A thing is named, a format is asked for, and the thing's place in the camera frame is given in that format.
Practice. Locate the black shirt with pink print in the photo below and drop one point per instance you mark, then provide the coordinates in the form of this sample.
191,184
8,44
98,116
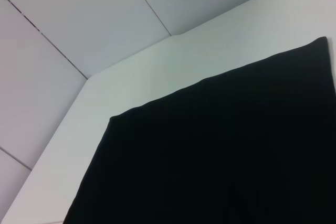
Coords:
210,155

